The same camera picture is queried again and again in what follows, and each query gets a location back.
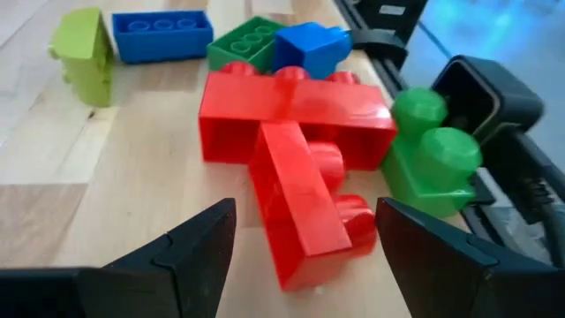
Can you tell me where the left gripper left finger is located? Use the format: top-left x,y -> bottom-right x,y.
0,197 -> 237,318

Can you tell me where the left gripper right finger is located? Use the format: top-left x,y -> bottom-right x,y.
374,197 -> 565,318

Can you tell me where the small green toy brick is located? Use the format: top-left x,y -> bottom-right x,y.
380,87 -> 484,218

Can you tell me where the short red toy brick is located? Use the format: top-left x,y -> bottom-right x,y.
249,121 -> 379,292

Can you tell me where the long red toy brick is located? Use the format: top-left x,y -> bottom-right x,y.
198,60 -> 398,171

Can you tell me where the lime toy brick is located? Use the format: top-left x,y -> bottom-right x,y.
47,6 -> 115,109

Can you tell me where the blue rectangular toy brick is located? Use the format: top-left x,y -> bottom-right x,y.
111,10 -> 215,65

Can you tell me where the dark green toy brick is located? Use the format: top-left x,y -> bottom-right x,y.
206,16 -> 288,74

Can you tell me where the blue rounded toy brick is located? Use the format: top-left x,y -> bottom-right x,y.
272,21 -> 354,80

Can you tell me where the black camera cable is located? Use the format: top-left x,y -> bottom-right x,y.
507,132 -> 565,270

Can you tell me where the black table-level camera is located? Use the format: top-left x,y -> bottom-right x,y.
431,54 -> 545,147

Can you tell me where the black frame bracket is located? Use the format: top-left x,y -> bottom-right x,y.
350,28 -> 410,67

